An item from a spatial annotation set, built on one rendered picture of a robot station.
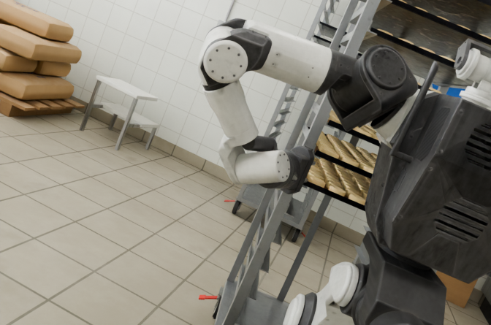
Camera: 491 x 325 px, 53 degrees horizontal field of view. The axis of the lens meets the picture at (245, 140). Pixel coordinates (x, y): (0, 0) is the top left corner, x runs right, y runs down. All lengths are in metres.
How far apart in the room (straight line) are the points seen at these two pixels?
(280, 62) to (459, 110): 0.31
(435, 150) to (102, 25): 3.97
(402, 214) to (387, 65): 0.27
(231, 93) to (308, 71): 0.15
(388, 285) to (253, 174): 0.33
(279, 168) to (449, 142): 0.33
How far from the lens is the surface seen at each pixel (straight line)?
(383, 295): 0.94
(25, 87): 3.82
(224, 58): 0.86
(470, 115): 0.85
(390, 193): 0.96
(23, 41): 3.79
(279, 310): 2.11
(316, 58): 0.92
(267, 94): 4.02
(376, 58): 0.92
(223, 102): 0.92
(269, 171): 0.98
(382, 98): 0.90
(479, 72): 1.05
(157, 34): 4.35
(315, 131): 1.34
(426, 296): 0.99
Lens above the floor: 1.04
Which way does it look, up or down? 9 degrees down
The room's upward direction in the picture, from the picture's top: 23 degrees clockwise
